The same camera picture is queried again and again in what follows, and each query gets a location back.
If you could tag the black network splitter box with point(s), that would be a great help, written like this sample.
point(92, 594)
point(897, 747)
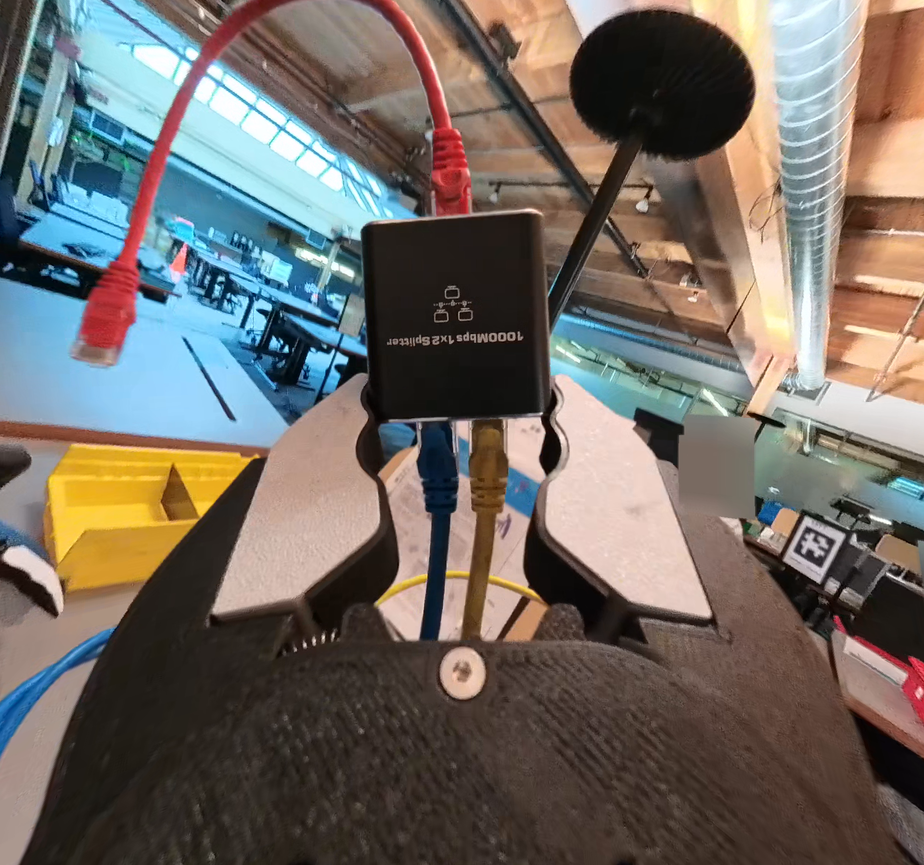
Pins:
point(455, 287)

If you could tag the orange traffic cone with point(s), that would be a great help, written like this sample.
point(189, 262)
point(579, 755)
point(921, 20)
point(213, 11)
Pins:
point(179, 266)

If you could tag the grey desk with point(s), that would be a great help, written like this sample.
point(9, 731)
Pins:
point(58, 634)

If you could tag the black pole stand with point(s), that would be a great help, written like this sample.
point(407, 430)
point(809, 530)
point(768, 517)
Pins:
point(660, 78)

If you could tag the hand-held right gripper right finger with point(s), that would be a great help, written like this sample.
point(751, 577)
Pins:
point(621, 518)

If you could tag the black white tag sign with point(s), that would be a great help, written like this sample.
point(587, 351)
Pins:
point(816, 547)

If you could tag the white work table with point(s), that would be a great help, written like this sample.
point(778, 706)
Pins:
point(108, 367)

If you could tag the silver ventilation duct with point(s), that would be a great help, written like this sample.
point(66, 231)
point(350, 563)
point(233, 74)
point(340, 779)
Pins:
point(816, 121)

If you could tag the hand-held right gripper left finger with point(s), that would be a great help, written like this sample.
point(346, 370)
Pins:
point(303, 518)

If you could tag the instruction sheet stand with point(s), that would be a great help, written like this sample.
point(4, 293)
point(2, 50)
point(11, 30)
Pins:
point(505, 511)

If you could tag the yellow plastic bin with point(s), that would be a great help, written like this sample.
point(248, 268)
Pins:
point(115, 540)

